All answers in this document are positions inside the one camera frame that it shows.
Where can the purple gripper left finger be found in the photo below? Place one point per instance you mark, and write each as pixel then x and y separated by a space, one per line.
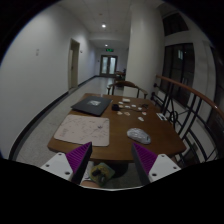
pixel 70 166

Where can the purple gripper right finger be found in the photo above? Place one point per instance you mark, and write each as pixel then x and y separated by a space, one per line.
pixel 152 167

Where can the grey patterned computer mouse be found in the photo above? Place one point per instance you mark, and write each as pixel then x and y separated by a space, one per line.
pixel 139 135

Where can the beige patterned mouse pad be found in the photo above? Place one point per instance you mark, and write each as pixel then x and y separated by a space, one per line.
pixel 83 129

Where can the green yellow bag on floor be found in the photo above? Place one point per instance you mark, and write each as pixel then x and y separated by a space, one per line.
pixel 101 174

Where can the black closed laptop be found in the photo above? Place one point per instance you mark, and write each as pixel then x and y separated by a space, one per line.
pixel 92 105

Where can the small black round object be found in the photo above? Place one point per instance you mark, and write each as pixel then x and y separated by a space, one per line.
pixel 115 107

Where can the white box on table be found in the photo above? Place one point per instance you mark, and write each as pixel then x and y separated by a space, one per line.
pixel 125 100

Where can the wooden and black stair railing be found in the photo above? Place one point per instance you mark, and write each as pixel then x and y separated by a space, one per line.
pixel 198 121

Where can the wooden armchair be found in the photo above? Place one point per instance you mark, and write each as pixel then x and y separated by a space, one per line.
pixel 111 88

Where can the glass double door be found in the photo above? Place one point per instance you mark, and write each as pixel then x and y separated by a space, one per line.
pixel 108 65

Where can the dark window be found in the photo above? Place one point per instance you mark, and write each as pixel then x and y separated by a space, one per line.
pixel 179 65

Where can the side doorway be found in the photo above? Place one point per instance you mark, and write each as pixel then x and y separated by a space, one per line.
pixel 73 64

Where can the green exit sign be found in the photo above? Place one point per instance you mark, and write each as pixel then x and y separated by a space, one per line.
pixel 109 50

